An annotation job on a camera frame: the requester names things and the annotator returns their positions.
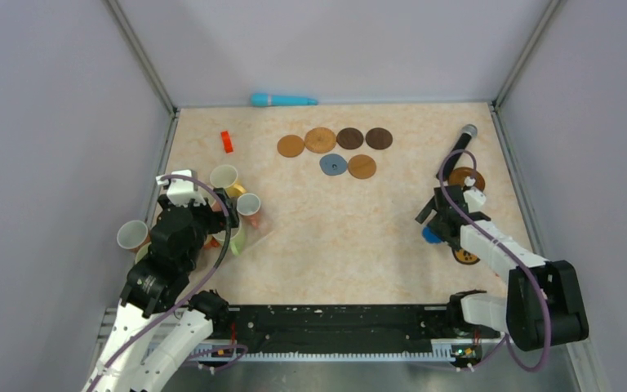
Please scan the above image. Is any blue flower coaster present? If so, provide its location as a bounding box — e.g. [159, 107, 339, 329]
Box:
[421, 226, 443, 244]

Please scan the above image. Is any brown paw print coaster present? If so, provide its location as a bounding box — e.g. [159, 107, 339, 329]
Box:
[452, 249, 481, 265]

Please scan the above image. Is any brown grooved coaster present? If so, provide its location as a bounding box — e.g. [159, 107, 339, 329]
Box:
[447, 167, 486, 192]

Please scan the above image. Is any light wooden coaster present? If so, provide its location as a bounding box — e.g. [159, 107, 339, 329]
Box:
[277, 135, 305, 158]
[348, 154, 377, 180]

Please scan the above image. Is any black microphone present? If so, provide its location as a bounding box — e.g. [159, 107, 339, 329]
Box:
[435, 124, 478, 180]

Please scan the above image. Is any dark wooden coaster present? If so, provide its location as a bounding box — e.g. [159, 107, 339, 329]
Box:
[336, 127, 365, 150]
[365, 127, 394, 150]

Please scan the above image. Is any grey silicone coaster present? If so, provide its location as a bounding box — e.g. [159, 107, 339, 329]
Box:
[319, 154, 348, 176]

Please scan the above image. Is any woven rattan coaster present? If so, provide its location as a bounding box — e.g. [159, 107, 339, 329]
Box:
[304, 127, 336, 154]

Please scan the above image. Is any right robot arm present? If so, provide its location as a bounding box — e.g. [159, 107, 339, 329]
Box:
[419, 185, 589, 351]

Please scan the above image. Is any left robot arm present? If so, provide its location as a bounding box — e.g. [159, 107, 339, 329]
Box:
[84, 183, 238, 391]

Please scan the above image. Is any light green mug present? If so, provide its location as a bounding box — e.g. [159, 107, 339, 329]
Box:
[212, 226, 247, 256]

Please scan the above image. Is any pink printed mug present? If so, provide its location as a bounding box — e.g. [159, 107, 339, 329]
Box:
[237, 193, 262, 228]

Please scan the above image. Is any pale green mug off table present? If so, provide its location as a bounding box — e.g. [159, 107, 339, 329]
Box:
[134, 243, 150, 264]

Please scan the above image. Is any red block near cups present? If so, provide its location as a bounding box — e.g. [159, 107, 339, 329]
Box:
[220, 131, 233, 154]

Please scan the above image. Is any turquoise microphone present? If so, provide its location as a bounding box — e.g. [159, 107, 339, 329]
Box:
[250, 93, 318, 107]

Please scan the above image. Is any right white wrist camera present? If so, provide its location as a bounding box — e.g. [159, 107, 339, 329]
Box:
[463, 187, 487, 213]

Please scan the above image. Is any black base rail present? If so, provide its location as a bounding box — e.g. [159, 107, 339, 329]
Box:
[196, 305, 502, 365]

